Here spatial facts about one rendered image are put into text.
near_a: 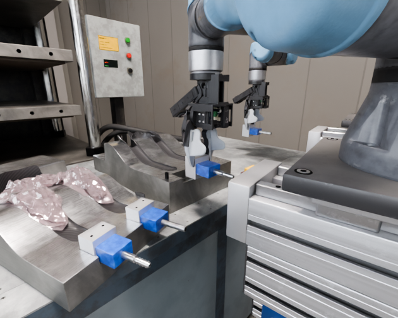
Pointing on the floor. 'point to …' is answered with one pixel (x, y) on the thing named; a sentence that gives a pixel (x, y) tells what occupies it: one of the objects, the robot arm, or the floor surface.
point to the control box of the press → (115, 63)
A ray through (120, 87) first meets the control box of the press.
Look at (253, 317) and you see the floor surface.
